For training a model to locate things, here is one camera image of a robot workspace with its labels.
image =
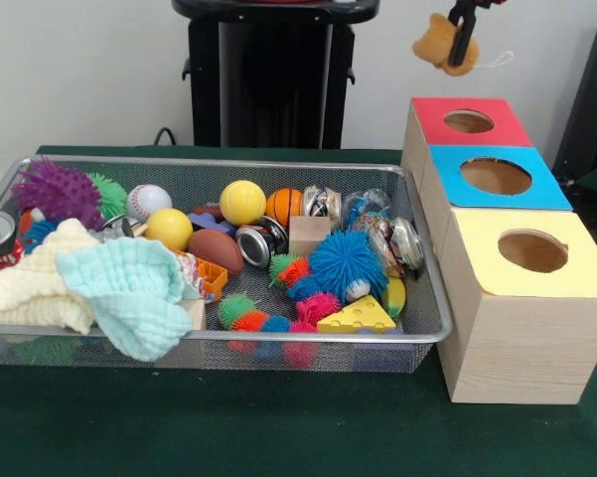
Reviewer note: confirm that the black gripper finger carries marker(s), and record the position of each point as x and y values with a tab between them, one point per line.
462	45
454	15

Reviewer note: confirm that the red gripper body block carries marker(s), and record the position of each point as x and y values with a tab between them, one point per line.
479	2

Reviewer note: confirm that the brown bear plush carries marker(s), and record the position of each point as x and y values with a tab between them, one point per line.
434	45

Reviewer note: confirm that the mint knitted cloth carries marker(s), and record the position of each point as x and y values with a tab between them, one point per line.
129	288

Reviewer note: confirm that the shallow metal mesh bin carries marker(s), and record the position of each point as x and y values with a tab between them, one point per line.
417	318

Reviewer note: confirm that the green cloth side table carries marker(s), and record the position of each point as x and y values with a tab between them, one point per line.
596	179

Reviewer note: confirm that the orange mini basketball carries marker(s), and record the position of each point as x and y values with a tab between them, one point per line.
285	208

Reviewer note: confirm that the blue spiky rubber ball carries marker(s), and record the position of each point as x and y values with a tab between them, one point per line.
350	263

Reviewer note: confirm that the yellow ball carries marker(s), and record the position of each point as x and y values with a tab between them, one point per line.
169	228
242	203

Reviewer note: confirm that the multicolour spiky caterpillar toy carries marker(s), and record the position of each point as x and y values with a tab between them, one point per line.
238	310
293	270

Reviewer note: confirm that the yellow cheese wedge toy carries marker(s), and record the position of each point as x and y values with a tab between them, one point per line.
360	315

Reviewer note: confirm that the brown mini football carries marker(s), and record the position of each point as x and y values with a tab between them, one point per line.
216	251

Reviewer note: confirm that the white mini baseball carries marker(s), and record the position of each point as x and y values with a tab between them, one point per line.
149	201

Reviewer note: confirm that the dark green table cloth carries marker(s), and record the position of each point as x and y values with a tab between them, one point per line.
278	427

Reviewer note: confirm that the purple spiky monster toy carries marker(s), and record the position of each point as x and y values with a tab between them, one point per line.
59	194

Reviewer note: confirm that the cream knitted cloth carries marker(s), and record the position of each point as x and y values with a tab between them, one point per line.
25	288

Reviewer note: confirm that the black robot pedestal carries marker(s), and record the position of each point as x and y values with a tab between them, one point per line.
278	74

